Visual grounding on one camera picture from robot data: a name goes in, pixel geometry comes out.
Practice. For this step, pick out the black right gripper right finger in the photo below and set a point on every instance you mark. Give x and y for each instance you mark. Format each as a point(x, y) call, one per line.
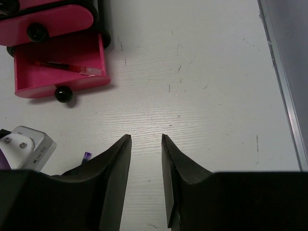
point(197, 199)

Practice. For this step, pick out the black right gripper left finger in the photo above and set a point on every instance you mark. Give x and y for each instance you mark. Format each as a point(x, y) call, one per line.
point(89, 197)

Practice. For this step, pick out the purple gel pen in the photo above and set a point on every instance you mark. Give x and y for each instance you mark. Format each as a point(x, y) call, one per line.
point(87, 157)

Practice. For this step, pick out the red gel pen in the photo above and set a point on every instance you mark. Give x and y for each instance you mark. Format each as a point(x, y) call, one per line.
point(68, 67)

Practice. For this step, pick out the pink bottom drawer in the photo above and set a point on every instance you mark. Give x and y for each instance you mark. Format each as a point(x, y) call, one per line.
point(83, 48)

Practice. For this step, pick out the pink drawer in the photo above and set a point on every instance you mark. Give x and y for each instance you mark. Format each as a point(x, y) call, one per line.
point(58, 21)
point(83, 48)

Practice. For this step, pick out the black drawer cabinet shell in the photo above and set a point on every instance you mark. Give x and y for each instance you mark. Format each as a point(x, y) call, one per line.
point(38, 33)

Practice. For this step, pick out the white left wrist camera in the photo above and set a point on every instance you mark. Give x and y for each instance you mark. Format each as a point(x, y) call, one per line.
point(25, 148)

